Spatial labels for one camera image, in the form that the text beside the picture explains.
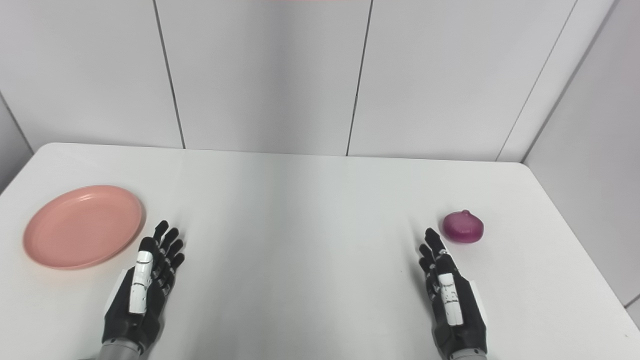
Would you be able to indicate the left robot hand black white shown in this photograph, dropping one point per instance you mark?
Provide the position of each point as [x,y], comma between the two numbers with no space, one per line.
[150,280]

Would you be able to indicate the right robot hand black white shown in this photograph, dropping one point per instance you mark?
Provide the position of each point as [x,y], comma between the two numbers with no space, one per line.
[452,300]

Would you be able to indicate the purple red onion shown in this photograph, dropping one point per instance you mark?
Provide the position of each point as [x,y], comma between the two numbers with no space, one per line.
[463,227]

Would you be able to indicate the pink round plate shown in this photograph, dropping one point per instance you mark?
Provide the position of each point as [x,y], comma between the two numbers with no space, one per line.
[82,227]

